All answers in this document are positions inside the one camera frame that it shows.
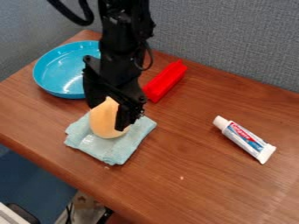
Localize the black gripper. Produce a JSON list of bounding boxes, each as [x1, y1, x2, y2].
[[83, 43, 148, 131]]

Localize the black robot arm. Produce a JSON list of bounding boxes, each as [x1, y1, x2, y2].
[[83, 0, 155, 131]]

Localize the blue plastic plate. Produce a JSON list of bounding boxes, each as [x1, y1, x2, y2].
[[32, 40, 100, 99]]

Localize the white toothpaste tube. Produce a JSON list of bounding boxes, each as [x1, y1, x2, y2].
[[212, 115, 276, 165]]

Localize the orange egg-shaped sponge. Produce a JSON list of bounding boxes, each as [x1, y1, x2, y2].
[[88, 97, 129, 138]]

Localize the red plastic block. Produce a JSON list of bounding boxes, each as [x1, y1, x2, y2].
[[143, 59, 187, 103]]

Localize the light blue folded cloth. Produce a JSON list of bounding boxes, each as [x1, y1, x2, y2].
[[64, 113, 156, 165]]

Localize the objects under table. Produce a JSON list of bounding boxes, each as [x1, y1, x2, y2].
[[0, 192, 115, 224]]

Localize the black cable loop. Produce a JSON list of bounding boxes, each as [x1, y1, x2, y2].
[[45, 0, 96, 26]]

